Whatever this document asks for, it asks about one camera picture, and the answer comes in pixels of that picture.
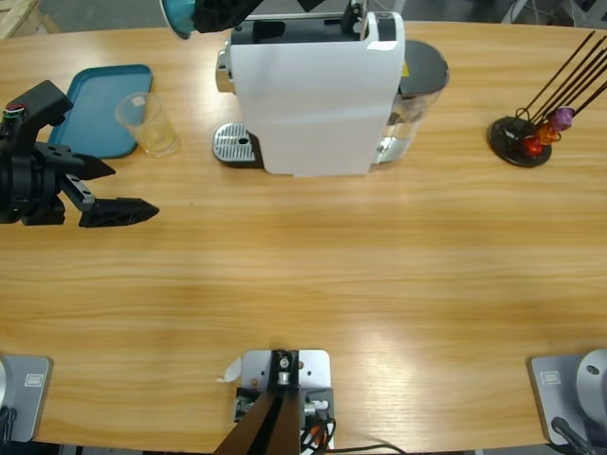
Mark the white metal desk leg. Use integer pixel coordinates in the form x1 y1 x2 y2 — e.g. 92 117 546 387
500 0 530 24

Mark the black base cable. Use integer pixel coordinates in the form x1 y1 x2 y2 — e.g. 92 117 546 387
551 415 594 455
0 406 19 445

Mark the black capsule holder with rods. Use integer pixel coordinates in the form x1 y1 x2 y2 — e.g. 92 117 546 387
487 30 607 168

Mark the orange white cable bundle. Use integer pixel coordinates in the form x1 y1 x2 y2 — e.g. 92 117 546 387
299 416 339 451

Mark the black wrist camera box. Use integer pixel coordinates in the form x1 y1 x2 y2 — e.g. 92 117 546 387
2 79 75 153

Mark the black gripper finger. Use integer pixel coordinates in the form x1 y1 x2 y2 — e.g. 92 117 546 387
191 0 233 22
194 0 266 34
78 197 160 228
35 143 118 183

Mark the white capsule coffee machine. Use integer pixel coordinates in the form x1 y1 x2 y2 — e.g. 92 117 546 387
211 11 407 177

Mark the teal plastic tray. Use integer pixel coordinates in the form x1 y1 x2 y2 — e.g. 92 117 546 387
46 64 156 161

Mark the dark camera mount post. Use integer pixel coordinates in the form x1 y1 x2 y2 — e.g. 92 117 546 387
212 349 304 455

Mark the teal coffee capsule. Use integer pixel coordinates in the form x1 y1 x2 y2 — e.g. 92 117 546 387
160 0 198 40

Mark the orange coffee capsule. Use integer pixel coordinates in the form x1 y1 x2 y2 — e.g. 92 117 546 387
535 120 563 144

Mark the clear drinking glass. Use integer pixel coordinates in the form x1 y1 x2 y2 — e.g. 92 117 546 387
114 91 182 159

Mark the white tape scrap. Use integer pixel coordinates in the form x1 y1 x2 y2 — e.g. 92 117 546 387
216 355 244 383

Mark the metal drip tray grille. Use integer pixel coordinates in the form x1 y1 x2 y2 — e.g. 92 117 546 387
212 121 265 170

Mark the wooden pallet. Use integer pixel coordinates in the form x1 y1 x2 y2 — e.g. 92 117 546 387
0 0 61 40

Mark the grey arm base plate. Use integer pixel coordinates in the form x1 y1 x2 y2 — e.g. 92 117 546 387
0 354 54 443
527 349 607 446

